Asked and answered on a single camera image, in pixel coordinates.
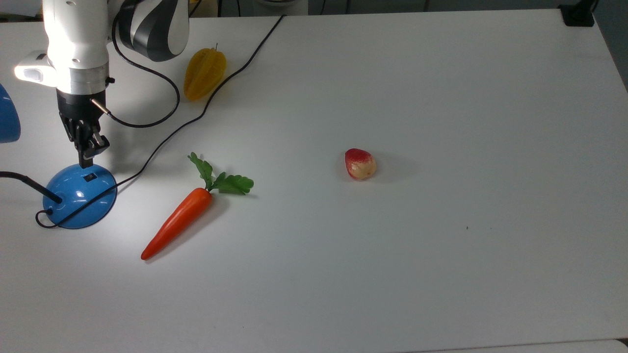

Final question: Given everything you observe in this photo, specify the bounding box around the white folding table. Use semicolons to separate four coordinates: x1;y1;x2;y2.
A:
412;338;628;353

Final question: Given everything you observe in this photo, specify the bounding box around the yellow toy starfruit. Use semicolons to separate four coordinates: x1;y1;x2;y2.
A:
183;44;228;102

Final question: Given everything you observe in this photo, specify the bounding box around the orange toy carrot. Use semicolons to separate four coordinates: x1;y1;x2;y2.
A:
140;151;255;261

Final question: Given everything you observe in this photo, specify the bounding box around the blue desk lamp base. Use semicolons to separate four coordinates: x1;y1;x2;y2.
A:
0;83;118;230

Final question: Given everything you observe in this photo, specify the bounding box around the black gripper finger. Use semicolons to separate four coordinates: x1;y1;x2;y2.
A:
90;128;110;158
74;123;95;169

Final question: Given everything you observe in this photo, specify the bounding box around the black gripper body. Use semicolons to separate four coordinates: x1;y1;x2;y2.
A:
56;88;107;144

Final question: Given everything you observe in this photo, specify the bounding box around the black lamp power cable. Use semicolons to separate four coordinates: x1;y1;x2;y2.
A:
35;14;287;229

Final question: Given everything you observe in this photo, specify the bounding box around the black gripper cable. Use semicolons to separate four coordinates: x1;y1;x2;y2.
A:
90;10;181;129

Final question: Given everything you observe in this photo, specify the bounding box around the red yellow toy fruit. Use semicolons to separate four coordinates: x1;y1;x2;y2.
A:
344;148;378;181

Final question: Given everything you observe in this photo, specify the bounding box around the black table corner clamp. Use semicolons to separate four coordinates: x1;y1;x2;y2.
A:
558;0;598;27

